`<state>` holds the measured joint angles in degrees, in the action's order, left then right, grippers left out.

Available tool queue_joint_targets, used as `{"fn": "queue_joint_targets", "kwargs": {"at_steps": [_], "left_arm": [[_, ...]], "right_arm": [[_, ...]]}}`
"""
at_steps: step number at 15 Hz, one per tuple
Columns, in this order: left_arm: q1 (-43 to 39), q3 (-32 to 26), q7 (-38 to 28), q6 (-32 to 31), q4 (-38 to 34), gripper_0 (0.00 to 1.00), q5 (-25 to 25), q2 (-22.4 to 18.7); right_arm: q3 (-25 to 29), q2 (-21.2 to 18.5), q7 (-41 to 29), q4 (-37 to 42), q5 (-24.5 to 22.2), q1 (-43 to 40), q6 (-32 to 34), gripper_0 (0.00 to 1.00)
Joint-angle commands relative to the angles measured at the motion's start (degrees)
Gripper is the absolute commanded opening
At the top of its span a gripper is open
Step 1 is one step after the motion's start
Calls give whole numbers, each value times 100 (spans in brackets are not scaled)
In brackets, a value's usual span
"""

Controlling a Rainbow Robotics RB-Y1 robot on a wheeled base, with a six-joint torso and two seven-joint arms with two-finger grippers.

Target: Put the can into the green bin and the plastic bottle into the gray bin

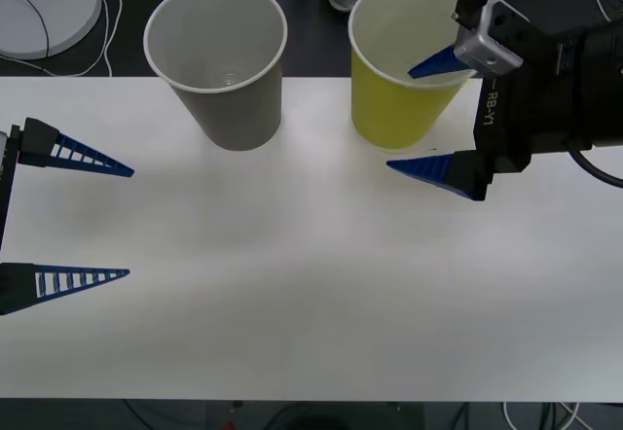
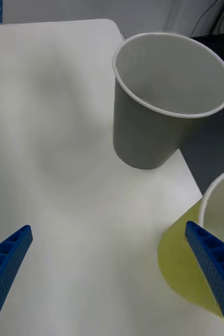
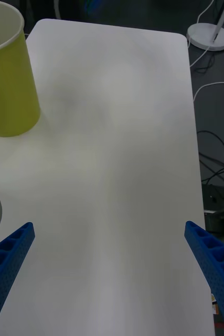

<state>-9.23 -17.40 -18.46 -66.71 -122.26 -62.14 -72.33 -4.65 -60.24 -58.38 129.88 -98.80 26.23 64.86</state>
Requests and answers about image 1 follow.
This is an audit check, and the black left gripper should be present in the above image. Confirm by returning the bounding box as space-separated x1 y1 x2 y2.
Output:
0 117 135 317

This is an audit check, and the white round floor stand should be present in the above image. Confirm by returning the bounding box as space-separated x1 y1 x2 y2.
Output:
0 0 103 59

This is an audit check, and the black cable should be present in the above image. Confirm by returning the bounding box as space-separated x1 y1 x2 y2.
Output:
0 0 51 62

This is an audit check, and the yellow-green plastic waste bin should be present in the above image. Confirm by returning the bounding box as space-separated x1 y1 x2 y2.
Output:
347 0 483 153

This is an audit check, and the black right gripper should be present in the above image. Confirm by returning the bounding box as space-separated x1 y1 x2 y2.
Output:
386 28 593 202

